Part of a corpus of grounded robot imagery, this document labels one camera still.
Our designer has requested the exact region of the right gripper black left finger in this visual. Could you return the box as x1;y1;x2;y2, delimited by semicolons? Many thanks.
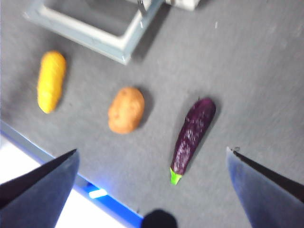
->
0;149;80;228

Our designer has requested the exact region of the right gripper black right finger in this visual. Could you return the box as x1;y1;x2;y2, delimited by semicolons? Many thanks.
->
227;146;304;228

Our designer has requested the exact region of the purple eggplant with green stem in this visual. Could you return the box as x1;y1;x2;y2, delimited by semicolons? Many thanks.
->
170;97;217;185

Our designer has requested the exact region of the glass oven door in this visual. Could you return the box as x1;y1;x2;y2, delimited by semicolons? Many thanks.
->
23;0;164;65

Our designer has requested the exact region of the black rounded device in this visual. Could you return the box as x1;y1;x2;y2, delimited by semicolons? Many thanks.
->
142;209;178;228

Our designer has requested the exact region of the yellow corn cob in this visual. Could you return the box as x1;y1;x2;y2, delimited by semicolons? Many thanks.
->
37;50;67;114

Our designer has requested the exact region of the brown potato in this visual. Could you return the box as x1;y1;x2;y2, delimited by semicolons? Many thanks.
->
108;86;145;134

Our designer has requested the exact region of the blue table edge rail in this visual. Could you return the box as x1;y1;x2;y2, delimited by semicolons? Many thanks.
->
0;121;145;228

